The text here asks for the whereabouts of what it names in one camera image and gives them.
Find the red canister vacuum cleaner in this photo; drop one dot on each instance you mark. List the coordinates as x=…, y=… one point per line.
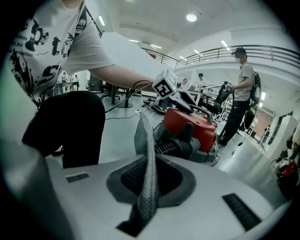
x=201, y=131

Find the metal vacuum wand tube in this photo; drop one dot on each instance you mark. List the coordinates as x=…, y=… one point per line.
x=211, y=87

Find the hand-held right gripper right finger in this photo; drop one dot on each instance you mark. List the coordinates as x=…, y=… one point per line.
x=206, y=182

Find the round ceiling light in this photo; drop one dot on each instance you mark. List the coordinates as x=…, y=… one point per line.
x=191, y=17

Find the person's left forearm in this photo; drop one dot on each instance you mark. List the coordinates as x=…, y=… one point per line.
x=122, y=77

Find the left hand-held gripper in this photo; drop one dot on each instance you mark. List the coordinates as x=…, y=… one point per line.
x=164, y=84

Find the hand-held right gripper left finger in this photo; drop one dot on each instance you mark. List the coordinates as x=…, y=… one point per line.
x=82, y=199

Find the black round floor device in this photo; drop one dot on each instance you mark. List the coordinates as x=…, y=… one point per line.
x=155, y=106

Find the dark balcony railing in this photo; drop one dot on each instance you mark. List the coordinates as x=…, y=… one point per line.
x=211, y=55

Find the person's black trousers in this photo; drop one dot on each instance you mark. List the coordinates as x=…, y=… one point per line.
x=70, y=124

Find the white printed T-shirt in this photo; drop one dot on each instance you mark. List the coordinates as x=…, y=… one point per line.
x=54, y=47

